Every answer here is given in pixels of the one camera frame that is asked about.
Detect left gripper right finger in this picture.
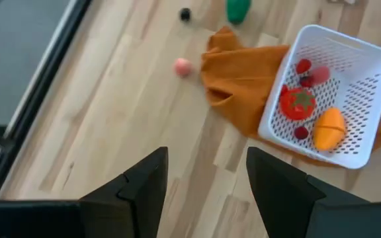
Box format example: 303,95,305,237
245,146,370,238

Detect red toy tomato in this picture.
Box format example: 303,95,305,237
278,87,318,122

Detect orange cloth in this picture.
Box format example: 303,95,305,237
200,26,381,166

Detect green toy bell pepper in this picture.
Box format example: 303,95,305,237
226,0,253,24

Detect pink toy peach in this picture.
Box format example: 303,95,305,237
173,58,194,79
309,65,331,85

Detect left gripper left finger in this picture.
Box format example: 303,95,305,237
79,146,170,238

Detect white perforated plastic basket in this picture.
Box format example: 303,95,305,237
257,24,381,170

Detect red toy raspberry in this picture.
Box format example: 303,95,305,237
296,58,312,74

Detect black metal table frame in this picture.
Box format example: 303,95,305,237
0,0,93,202

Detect dark purple toy grape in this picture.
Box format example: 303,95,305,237
179,7,192,22

